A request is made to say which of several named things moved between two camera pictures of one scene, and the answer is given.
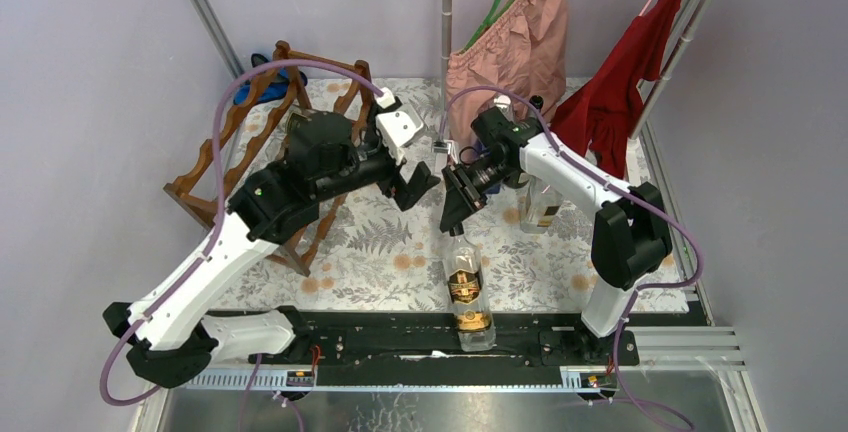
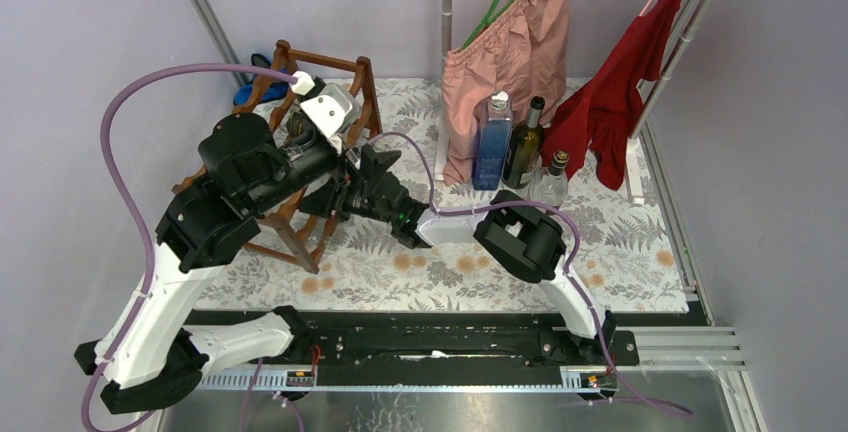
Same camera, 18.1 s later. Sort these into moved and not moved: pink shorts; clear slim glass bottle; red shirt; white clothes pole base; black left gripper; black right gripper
Moved: black left gripper; black right gripper
Not moved: red shirt; clear slim glass bottle; pink shorts; white clothes pole base
